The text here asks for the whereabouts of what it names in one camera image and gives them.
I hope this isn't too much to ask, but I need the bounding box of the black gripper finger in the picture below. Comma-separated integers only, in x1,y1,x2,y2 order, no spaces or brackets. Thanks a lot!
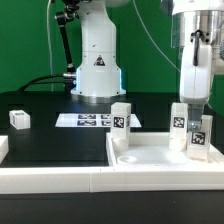
188,104,204,132

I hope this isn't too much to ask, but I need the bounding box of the white square table top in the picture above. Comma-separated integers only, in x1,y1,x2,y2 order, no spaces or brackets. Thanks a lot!
106,132,224,166

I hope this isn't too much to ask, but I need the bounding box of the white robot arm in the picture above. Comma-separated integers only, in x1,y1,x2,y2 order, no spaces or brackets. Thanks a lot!
72,0,224,131

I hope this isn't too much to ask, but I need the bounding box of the white front fence bar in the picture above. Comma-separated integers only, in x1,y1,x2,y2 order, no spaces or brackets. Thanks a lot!
0,165,224,194

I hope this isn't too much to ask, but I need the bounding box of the white fence bar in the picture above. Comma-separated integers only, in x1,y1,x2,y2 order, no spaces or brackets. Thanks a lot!
0,136,9,163
0,165,224,194

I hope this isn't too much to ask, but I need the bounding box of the white sheet with tags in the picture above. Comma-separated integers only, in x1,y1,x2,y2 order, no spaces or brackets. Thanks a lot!
55,113,141,128

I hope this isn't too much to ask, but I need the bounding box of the white left fence bar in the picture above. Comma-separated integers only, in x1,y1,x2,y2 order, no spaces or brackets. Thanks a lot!
0,136,9,163

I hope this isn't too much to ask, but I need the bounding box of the black cable bundle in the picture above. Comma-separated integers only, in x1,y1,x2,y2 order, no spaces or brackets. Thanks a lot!
17,74,73,93

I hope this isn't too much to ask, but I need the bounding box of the thin white cable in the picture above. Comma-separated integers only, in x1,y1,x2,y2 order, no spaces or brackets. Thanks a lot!
46,0,55,92

